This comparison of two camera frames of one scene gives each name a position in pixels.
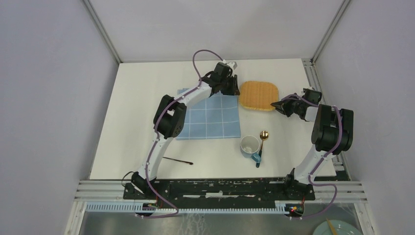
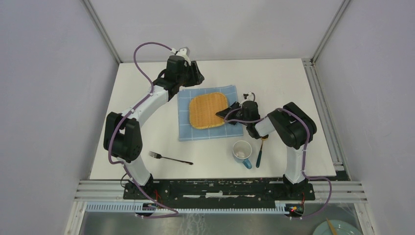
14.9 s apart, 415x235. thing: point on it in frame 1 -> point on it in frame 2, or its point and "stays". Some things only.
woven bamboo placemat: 258,95 -> 203,108
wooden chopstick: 333,230 stays
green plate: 341,227 stays
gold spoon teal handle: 264,136 stays
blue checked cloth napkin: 216,117 stays
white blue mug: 249,147 -> 242,150
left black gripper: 234,90 -> 196,77
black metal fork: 190,163 stays
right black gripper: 283,106 -> 227,113
